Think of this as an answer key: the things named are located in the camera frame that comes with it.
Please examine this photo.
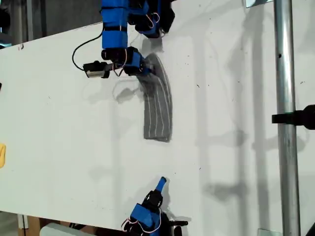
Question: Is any grey white-striped towel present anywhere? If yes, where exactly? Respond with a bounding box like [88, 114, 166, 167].
[137, 53, 173, 143]

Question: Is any white box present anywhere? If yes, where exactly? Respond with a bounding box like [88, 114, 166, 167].
[39, 222, 99, 236]

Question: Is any black clamp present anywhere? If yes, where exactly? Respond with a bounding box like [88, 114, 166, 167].
[271, 104, 315, 130]

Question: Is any yellow object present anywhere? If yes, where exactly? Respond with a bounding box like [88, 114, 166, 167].
[0, 143, 7, 169]

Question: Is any black camera box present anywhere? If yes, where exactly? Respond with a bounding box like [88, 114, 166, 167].
[83, 61, 112, 80]
[169, 220, 189, 236]

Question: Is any black camera cable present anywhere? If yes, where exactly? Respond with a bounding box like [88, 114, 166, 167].
[71, 31, 104, 71]

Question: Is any steel post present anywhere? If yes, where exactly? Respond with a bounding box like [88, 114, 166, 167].
[273, 0, 301, 236]

